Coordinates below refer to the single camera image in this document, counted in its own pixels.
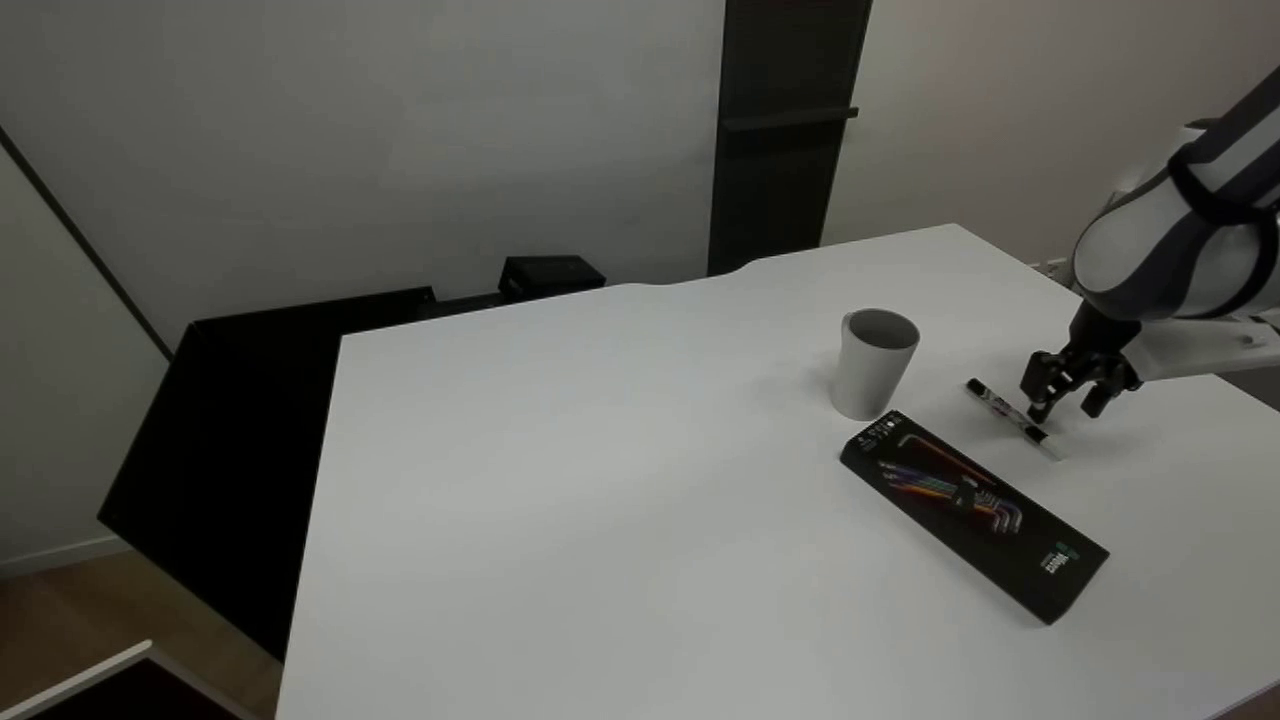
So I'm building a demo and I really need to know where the black and white marker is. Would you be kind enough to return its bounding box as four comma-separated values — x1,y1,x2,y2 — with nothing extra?
965,376,1048,446

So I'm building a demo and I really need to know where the black hex key set box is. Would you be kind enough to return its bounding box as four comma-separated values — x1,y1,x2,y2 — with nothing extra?
841,413,1106,624

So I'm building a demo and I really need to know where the black vertical wall panel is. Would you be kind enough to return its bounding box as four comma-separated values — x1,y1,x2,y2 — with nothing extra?
709,0,873,274

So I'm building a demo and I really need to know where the black side table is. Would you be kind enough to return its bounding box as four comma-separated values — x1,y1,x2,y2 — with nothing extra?
99,290,434,660

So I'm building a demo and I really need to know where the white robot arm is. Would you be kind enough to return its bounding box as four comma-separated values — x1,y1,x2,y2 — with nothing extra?
1019,67,1280,420

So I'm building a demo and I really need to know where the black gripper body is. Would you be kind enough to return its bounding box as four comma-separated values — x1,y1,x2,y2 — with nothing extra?
1034,306,1140,398

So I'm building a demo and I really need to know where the white mug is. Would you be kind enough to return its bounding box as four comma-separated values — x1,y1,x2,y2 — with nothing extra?
831,307,918,420

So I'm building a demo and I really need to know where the small black box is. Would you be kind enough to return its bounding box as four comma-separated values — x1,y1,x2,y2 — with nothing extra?
501,257,603,300

